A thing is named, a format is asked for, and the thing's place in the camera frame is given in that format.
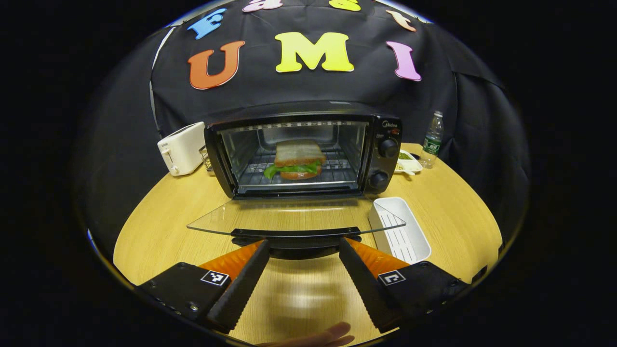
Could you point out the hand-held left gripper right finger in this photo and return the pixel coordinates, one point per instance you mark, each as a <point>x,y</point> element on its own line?
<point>368,294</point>

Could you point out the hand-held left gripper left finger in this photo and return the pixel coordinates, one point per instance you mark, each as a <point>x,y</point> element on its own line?
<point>238,294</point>

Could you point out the black electric oven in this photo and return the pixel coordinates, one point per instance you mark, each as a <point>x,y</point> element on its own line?
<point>381,144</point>

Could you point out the lettuce sandwich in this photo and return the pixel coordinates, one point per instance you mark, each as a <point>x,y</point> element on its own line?
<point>299,156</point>

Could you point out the white rectangular tray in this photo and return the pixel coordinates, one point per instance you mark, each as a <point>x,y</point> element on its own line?
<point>400,233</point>

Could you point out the white divided condiment plate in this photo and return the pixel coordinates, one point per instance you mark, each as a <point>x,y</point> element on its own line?
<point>409,164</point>

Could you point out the clear glass holder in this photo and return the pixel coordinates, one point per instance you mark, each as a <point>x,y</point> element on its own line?
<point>207,159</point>

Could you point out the white toaster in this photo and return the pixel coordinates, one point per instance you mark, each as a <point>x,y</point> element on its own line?
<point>181,149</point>

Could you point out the clear plastic water bottle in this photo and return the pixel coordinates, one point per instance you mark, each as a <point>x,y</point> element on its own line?
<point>432,142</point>

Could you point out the black backdrop cloth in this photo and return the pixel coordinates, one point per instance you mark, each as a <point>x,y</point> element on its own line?
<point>299,89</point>

